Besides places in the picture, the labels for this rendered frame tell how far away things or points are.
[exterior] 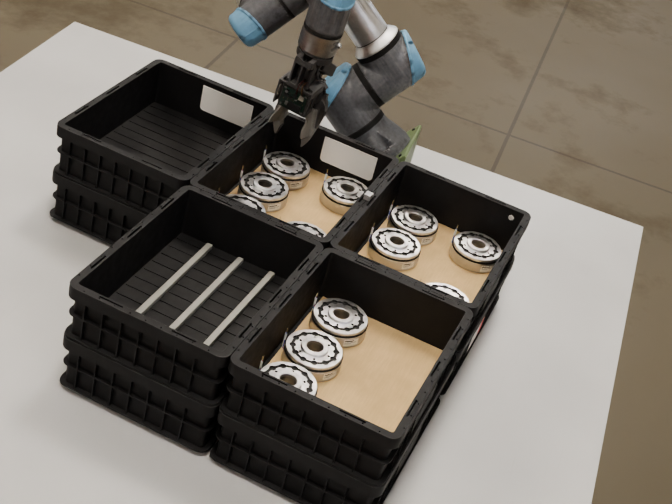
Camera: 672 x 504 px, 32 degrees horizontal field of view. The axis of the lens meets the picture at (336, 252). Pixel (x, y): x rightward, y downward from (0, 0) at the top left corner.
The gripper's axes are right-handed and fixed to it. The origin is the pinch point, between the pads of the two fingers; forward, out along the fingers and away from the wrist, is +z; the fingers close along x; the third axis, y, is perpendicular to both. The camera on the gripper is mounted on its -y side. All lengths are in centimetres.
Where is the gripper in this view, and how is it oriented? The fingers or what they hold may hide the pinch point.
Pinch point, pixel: (292, 132)
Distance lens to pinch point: 231.8
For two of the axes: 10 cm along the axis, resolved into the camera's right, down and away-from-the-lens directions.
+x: 8.7, 4.7, -1.7
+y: -4.0, 4.6, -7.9
